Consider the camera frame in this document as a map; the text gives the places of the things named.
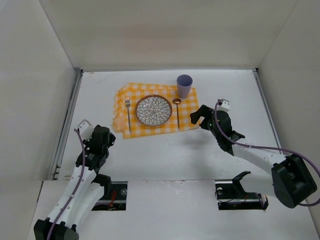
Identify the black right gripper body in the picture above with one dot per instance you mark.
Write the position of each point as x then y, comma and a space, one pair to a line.
205, 119

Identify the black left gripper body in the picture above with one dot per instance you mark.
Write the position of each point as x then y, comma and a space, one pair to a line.
110, 139

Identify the copper spoon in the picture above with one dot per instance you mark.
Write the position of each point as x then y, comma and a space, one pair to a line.
177, 101

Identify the lilac plastic cup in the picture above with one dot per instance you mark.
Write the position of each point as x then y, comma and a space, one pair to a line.
184, 83

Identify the patterned ceramic bowl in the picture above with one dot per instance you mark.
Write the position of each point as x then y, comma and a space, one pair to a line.
153, 110

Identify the yellow white checkered cloth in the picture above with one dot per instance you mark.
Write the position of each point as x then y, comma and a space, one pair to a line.
136, 91

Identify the copper fork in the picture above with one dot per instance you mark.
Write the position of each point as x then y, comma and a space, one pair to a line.
127, 105

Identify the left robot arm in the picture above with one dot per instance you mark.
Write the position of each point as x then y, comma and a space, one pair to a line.
85, 187

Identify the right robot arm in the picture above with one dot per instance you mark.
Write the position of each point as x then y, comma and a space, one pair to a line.
292, 182

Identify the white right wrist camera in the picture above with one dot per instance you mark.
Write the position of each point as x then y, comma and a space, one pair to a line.
223, 105

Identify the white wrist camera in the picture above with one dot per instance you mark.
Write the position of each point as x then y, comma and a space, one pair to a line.
223, 105
85, 129

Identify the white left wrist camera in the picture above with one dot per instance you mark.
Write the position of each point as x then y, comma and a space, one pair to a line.
85, 129

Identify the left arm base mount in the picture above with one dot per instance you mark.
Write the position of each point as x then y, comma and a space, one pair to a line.
114, 199

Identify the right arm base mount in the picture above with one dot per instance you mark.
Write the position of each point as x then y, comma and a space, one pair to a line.
232, 197

